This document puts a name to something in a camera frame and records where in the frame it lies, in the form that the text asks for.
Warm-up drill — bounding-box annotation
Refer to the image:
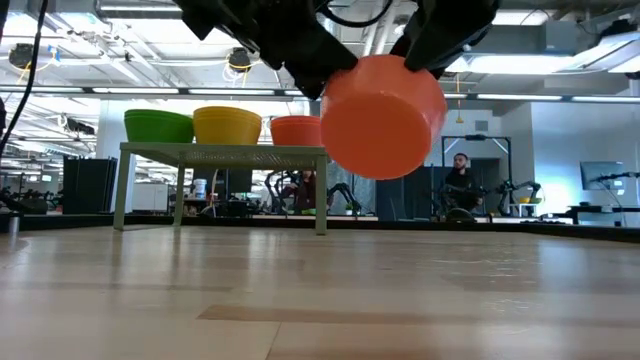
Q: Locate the black background station frame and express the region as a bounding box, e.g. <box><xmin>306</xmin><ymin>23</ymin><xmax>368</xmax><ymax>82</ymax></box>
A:
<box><xmin>440</xmin><ymin>133</ymin><xmax>514</xmax><ymax>214</ymax></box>

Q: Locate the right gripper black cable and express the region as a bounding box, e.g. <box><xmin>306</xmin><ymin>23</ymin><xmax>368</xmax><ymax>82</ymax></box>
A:
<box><xmin>319</xmin><ymin>0</ymin><xmax>399</xmax><ymax>29</ymax></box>

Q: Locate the person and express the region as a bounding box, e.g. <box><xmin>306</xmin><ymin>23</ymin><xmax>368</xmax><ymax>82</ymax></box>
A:
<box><xmin>281</xmin><ymin>169</ymin><xmax>319</xmax><ymax>214</ymax></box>
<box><xmin>438</xmin><ymin>152</ymin><xmax>485</xmax><ymax>214</ymax></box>

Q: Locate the yellow plastic mini bowl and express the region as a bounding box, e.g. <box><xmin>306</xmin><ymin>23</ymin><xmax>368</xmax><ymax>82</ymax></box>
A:
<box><xmin>193</xmin><ymin>113</ymin><xmax>263</xmax><ymax>120</ymax></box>
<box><xmin>192</xmin><ymin>105</ymin><xmax>262</xmax><ymax>112</ymax></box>
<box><xmin>192</xmin><ymin>109</ymin><xmax>263</xmax><ymax>116</ymax></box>
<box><xmin>193</xmin><ymin>117</ymin><xmax>262</xmax><ymax>146</ymax></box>

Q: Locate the wall monitor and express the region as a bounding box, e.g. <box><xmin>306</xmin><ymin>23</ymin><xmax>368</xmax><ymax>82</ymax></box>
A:
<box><xmin>579</xmin><ymin>160</ymin><xmax>626</xmax><ymax>192</ymax></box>

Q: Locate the white cabinet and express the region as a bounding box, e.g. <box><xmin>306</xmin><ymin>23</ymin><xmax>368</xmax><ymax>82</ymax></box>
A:
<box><xmin>130</xmin><ymin>182</ymin><xmax>170</xmax><ymax>214</ymax></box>

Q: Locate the black metal table frame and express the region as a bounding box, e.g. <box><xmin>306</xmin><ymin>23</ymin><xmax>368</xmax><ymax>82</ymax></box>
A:
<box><xmin>0</xmin><ymin>212</ymin><xmax>640</xmax><ymax>245</ymax></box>

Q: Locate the black background table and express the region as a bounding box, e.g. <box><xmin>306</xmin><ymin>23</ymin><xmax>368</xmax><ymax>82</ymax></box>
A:
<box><xmin>538</xmin><ymin>203</ymin><xmax>640</xmax><ymax>227</ymax></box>

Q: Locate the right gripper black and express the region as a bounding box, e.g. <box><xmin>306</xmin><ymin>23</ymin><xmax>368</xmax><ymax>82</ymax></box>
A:
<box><xmin>172</xmin><ymin>0</ymin><xmax>359</xmax><ymax>100</ymax></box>

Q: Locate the ceiling cable reel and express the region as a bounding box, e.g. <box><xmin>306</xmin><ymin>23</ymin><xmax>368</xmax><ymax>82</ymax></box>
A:
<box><xmin>227</xmin><ymin>47</ymin><xmax>253</xmax><ymax>74</ymax></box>
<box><xmin>8</xmin><ymin>43</ymin><xmax>35</xmax><ymax>69</ymax></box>

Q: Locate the black cabinet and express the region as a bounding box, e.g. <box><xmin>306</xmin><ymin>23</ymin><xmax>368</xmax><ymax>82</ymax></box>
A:
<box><xmin>62</xmin><ymin>156</ymin><xmax>119</xmax><ymax>216</ymax></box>

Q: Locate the pale green perforated metal shelf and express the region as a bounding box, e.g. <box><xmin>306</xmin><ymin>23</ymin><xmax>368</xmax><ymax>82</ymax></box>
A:
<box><xmin>112</xmin><ymin>141</ymin><xmax>330</xmax><ymax>237</ymax></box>

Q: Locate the black hanging cable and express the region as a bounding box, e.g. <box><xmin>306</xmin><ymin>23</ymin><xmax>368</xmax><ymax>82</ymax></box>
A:
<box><xmin>0</xmin><ymin>0</ymin><xmax>50</xmax><ymax>157</ymax></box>

